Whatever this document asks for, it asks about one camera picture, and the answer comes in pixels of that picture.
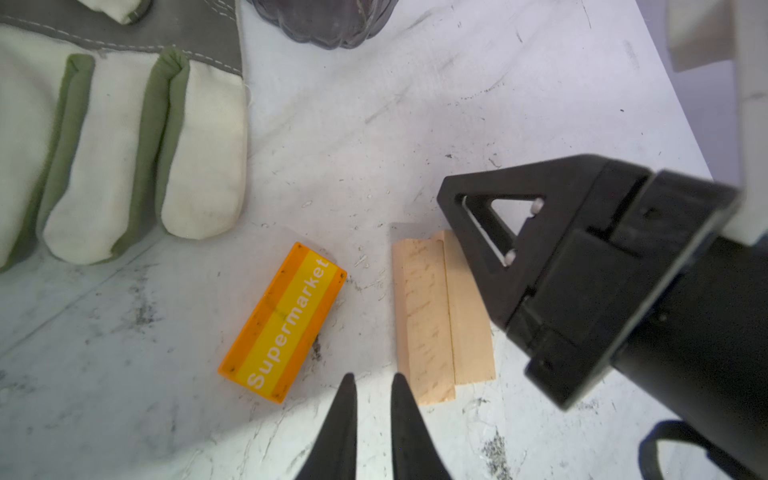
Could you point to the orange supermarket block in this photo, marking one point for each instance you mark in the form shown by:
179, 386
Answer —
270, 350

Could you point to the natural wood block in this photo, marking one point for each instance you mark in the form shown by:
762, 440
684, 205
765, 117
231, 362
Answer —
423, 332
469, 321

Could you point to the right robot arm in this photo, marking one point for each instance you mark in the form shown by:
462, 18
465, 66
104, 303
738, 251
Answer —
700, 350

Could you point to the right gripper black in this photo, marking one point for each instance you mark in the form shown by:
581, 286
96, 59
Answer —
570, 286

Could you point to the dark ribbed glass vase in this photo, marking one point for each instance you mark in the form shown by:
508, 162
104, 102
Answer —
329, 24

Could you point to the green white work glove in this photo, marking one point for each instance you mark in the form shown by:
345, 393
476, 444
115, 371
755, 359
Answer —
117, 116

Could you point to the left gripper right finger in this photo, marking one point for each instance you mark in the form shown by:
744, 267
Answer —
414, 455

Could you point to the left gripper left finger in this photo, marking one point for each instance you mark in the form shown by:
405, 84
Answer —
334, 452

